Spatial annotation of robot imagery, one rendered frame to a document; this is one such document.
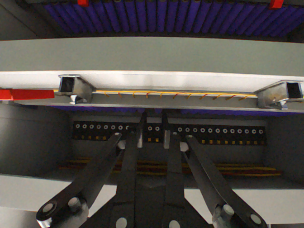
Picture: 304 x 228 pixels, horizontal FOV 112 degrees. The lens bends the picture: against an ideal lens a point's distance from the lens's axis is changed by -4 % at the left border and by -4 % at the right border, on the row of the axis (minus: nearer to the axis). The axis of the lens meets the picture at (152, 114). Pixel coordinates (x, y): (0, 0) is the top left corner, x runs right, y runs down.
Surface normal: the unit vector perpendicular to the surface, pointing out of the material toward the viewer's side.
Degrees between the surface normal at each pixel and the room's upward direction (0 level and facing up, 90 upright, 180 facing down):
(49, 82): 17
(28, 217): 90
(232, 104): 107
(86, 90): 90
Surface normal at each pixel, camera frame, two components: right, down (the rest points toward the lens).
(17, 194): -0.03, -0.16
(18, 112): 1.00, 0.03
